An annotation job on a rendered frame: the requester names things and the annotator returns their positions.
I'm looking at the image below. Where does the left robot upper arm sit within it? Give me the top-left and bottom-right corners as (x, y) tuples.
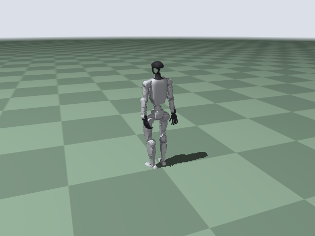
(142, 80), (152, 103)

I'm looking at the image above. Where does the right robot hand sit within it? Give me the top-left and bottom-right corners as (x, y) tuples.
(169, 109), (178, 125)

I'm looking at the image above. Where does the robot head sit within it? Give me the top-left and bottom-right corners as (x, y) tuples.
(151, 61), (164, 80)

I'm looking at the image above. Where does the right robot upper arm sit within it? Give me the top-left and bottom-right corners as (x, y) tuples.
(167, 78), (173, 99)

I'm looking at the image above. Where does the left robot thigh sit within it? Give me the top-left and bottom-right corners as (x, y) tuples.
(143, 114), (156, 147)

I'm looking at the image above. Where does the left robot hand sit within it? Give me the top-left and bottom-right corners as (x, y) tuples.
(142, 115), (153, 129)

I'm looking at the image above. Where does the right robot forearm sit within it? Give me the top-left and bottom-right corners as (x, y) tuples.
(168, 97), (175, 113)

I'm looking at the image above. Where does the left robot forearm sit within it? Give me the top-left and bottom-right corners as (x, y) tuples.
(140, 98), (147, 119)

